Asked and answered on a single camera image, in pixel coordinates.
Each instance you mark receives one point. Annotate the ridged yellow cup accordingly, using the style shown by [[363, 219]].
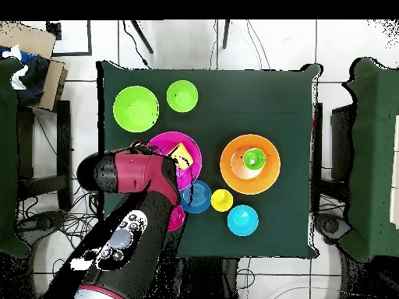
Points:
[[182, 154]]

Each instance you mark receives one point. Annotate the large pink bowl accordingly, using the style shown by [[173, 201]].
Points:
[[162, 140]]

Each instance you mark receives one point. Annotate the ridged green cup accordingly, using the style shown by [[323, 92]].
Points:
[[254, 158]]

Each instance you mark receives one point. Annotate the large orange bowl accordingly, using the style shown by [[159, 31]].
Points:
[[268, 180]]

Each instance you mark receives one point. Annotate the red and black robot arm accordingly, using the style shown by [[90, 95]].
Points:
[[137, 174]]

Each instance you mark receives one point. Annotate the dark blue bowl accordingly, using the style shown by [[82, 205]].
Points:
[[201, 196]]

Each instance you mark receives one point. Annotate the smooth yellow cup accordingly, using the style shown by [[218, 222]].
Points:
[[222, 200]]

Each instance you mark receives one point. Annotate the small red bowl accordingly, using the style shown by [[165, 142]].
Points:
[[178, 219]]

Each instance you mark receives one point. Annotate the small light blue bowl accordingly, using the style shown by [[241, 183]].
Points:
[[242, 220]]

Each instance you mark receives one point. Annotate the small green bowl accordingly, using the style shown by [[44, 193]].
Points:
[[182, 96]]

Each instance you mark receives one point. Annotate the large green bowl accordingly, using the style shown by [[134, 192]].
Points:
[[135, 109]]

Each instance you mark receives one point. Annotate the dark green tablecloth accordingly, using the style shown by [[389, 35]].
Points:
[[7, 155], [280, 93], [371, 155]]

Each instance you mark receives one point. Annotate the black tripod leg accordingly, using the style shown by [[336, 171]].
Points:
[[226, 34], [141, 36]]

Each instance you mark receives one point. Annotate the black stool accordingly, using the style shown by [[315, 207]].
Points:
[[64, 140]]

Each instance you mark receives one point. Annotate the black cabinet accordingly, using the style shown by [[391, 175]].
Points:
[[341, 140]]

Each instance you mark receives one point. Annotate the blue and black bag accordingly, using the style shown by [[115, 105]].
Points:
[[34, 81]]

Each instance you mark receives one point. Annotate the cardboard box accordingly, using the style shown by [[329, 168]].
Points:
[[31, 37]]

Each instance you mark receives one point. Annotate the black frame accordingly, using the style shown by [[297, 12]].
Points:
[[89, 37]]

